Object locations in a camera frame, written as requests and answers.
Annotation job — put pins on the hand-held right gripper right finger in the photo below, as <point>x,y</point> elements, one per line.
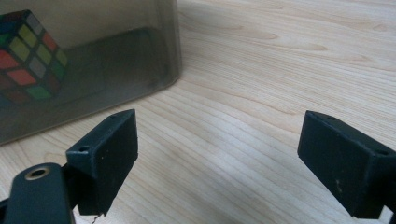
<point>348,165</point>

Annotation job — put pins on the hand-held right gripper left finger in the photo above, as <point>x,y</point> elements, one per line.
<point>106,161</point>

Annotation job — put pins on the translucent grey storage container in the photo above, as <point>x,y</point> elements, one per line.
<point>124,62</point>

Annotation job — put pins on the multicoloured puzzle cube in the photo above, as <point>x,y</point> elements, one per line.
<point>28,62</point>

